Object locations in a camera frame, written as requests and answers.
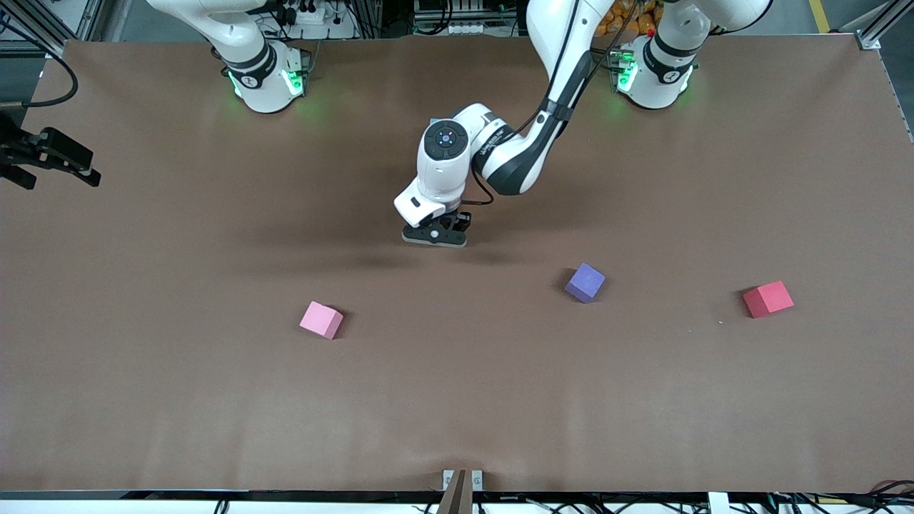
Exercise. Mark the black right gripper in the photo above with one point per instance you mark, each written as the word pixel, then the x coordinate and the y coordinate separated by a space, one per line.
pixel 28 150

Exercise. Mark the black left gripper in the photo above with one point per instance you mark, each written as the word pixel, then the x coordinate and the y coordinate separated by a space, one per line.
pixel 460 217

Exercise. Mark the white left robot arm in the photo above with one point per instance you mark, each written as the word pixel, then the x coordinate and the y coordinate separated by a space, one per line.
pixel 514 157

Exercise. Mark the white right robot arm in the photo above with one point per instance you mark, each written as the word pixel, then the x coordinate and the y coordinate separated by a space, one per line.
pixel 250 64

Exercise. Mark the purple foam block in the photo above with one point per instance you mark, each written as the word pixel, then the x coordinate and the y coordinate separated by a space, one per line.
pixel 585 283

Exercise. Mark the pink foam block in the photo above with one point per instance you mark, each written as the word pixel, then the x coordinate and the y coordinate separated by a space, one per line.
pixel 321 320

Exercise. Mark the white electronics box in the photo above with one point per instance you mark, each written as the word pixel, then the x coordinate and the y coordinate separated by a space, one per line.
pixel 450 28

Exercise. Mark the white power strip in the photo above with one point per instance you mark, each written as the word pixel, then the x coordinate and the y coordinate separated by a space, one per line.
pixel 308 14

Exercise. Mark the orange packaged items pile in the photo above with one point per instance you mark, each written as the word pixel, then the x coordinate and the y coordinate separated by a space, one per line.
pixel 628 14

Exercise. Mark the red foam block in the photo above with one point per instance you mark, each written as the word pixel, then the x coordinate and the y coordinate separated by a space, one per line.
pixel 768 299

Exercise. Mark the aluminium frame profile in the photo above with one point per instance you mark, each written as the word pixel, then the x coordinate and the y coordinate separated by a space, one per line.
pixel 885 18
pixel 53 50

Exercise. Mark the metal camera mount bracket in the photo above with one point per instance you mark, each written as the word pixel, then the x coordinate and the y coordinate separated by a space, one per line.
pixel 460 489

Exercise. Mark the white table post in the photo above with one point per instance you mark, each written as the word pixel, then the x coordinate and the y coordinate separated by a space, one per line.
pixel 719 503

